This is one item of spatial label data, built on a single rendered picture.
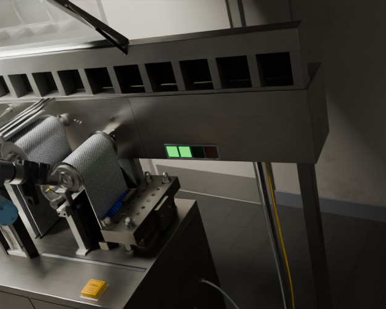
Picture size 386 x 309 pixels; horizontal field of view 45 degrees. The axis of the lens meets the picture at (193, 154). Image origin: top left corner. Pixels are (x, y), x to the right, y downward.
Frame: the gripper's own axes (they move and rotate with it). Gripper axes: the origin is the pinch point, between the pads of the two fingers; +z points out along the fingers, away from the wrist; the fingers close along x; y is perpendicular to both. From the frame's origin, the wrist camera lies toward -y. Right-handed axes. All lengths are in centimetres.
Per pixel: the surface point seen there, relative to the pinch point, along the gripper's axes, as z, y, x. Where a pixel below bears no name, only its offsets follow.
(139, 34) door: 120, 113, 56
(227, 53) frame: 6, 50, -66
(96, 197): 14.2, -3.6, -8.4
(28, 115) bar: 1.4, 28.4, 22.2
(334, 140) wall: 159, 46, -74
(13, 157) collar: -5.4, 9.4, 20.3
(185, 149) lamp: 31, 19, -39
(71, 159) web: 2.4, 10.6, -3.3
